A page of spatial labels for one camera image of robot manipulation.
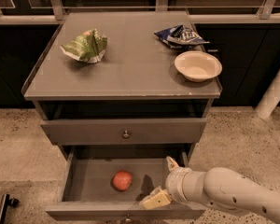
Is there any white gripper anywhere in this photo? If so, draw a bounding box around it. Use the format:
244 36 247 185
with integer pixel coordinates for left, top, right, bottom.
139 156 191 210

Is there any red apple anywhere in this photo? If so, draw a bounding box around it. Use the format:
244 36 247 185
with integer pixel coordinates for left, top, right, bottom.
112 170 133 191

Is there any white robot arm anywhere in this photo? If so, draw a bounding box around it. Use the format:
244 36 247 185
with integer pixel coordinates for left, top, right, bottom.
141 68 280 224

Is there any grey top drawer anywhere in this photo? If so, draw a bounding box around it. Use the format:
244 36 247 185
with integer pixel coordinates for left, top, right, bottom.
41 118 206 146

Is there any open grey middle drawer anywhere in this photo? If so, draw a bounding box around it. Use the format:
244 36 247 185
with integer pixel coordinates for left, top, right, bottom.
46 150 205 221

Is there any grey drawer cabinet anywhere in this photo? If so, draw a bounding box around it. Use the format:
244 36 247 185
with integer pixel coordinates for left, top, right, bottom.
22 11 221 150

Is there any round metal middle knob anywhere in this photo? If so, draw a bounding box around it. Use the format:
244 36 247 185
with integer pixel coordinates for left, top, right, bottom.
120 217 132 224

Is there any round metal knob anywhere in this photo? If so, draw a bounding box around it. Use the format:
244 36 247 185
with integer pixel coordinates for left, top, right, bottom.
120 217 132 224
122 130 131 139

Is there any round metal top knob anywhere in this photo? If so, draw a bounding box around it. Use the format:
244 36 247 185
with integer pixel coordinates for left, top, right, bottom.
122 130 131 139

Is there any white paper bowl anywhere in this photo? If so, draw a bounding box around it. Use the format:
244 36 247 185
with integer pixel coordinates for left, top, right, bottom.
175 51 222 82

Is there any blue crumpled chip bag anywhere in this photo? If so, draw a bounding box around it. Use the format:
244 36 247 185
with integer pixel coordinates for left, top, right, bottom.
154 24 208 49

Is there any green crumpled chip bag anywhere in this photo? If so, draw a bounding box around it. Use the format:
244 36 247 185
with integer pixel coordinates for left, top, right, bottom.
60 29 108 63

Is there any black object on floor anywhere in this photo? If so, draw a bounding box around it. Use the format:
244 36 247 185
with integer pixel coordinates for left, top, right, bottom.
0 194 19 224

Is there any metal railing frame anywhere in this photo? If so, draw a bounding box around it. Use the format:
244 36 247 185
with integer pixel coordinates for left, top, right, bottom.
0 0 280 25

